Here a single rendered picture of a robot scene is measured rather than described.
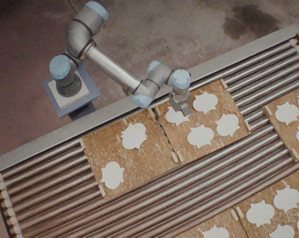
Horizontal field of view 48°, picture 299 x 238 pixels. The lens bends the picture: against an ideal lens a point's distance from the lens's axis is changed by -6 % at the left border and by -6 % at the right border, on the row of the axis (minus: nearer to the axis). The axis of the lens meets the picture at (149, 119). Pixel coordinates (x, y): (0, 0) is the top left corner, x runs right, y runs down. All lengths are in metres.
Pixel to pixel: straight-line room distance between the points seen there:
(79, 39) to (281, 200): 1.21
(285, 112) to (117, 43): 1.80
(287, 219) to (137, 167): 0.79
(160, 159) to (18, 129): 1.62
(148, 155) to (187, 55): 1.54
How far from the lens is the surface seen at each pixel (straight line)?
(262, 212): 1.79
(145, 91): 1.50
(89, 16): 1.54
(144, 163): 1.79
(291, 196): 1.85
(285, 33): 2.30
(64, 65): 1.87
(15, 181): 1.95
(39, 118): 3.07
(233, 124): 1.88
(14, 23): 3.73
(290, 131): 1.96
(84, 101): 2.03
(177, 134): 1.84
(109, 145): 1.84
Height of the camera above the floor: 2.66
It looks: 67 degrees down
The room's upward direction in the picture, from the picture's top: 6 degrees counter-clockwise
